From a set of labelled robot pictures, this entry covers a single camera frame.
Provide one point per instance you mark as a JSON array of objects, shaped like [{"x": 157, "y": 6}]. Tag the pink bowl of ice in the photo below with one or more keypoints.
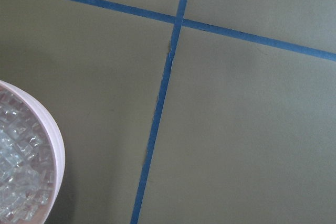
[{"x": 32, "y": 158}]

